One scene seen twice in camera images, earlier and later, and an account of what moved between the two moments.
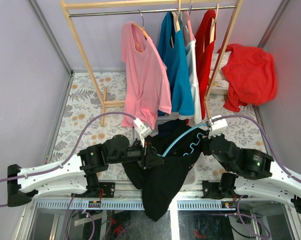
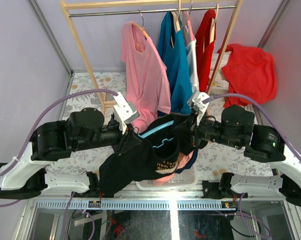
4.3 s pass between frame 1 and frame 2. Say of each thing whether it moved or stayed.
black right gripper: moved
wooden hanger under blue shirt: stayed
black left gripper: moved
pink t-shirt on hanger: stayed
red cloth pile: stayed
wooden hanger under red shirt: stayed
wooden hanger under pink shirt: stayed
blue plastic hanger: moved
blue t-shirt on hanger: stayed
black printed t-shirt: moved
